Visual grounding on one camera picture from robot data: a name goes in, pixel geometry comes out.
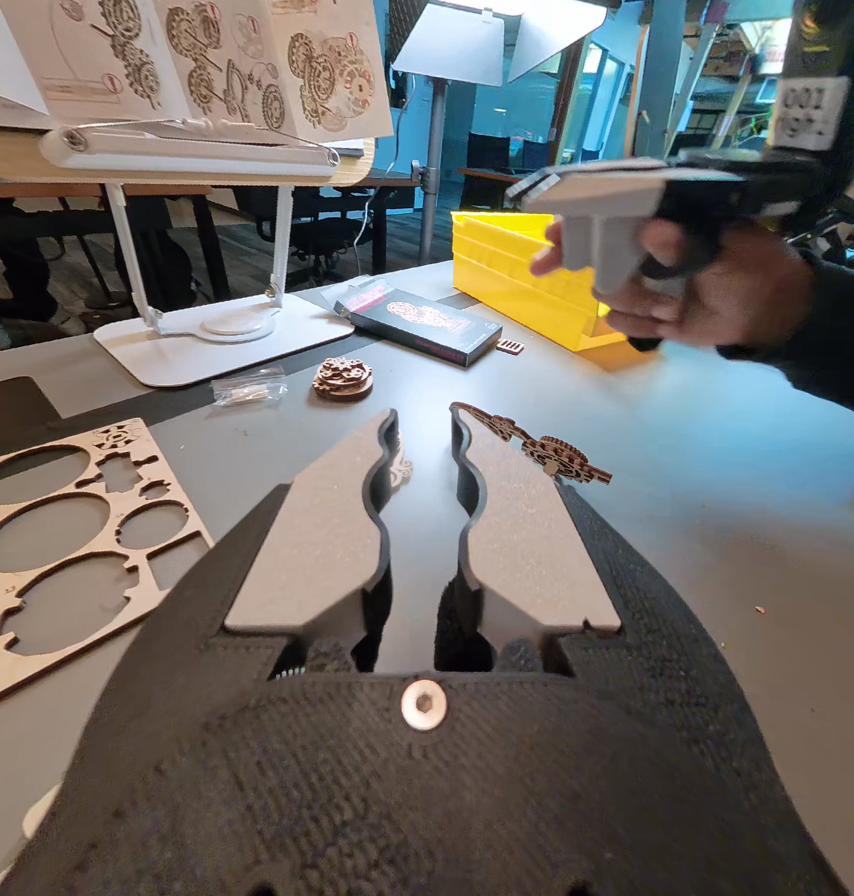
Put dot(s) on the paper instruction booklet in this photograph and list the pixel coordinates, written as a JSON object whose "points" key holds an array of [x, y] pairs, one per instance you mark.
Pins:
{"points": [[209, 42]]}

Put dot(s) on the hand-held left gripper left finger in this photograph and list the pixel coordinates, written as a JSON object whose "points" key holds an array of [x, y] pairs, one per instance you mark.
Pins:
{"points": [[308, 546]]}

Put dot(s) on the ornate wooden leaf piece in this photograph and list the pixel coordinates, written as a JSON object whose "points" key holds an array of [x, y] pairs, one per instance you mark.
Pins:
{"points": [[401, 465]]}

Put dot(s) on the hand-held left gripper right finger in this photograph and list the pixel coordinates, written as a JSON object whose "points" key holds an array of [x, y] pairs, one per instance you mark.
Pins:
{"points": [[532, 546]]}

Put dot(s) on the yellow plastic bin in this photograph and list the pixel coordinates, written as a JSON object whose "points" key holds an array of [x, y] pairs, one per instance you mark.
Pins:
{"points": [[511, 280]]}

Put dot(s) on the person's right hand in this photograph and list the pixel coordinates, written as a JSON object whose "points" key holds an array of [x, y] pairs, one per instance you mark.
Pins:
{"points": [[742, 294]]}

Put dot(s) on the clear plastic parts bag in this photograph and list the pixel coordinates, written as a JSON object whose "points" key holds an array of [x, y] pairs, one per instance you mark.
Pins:
{"points": [[248, 390]]}

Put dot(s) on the wooden gear key assembly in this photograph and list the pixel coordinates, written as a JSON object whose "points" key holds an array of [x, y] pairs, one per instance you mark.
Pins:
{"points": [[560, 455]]}

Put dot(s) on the white book stand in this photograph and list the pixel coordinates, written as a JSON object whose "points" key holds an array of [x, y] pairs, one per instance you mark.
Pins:
{"points": [[188, 150]]}

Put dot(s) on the small wooden grille piece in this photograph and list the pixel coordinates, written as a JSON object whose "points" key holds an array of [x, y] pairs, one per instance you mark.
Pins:
{"points": [[511, 347]]}

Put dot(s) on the wooden background table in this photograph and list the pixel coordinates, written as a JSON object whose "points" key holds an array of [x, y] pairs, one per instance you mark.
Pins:
{"points": [[490, 173], [48, 190]]}

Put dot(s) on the black office chair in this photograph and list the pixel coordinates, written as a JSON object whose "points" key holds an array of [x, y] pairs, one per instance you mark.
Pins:
{"points": [[329, 224]]}

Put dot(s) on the clear plastic wrapper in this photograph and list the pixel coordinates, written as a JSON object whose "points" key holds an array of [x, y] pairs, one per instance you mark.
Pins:
{"points": [[350, 290]]}

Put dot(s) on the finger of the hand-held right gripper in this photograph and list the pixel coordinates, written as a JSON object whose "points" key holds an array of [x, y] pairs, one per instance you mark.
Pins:
{"points": [[609, 196]]}

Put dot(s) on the round wooden gear assembly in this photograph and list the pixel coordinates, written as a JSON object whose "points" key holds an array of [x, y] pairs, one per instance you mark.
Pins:
{"points": [[343, 381]]}

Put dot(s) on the black puzzle box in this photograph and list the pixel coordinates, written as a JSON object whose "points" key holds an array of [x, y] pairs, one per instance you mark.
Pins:
{"points": [[427, 332]]}

